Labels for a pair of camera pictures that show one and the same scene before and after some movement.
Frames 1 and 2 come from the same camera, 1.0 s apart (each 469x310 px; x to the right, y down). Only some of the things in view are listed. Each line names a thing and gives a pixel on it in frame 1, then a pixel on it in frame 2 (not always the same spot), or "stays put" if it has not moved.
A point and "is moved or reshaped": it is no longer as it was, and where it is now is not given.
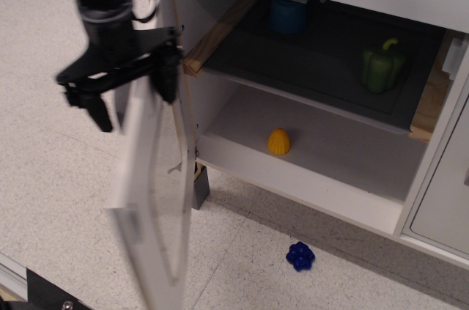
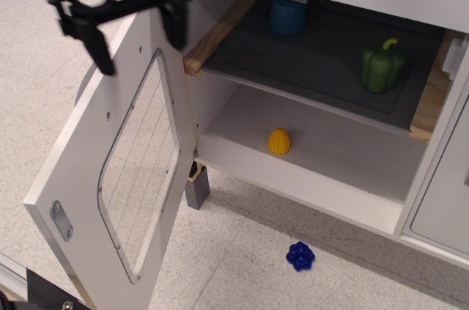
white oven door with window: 152,190 is moved or reshaped
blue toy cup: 288,17 stays put
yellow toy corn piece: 278,141 stays put
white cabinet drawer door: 440,212 stays put
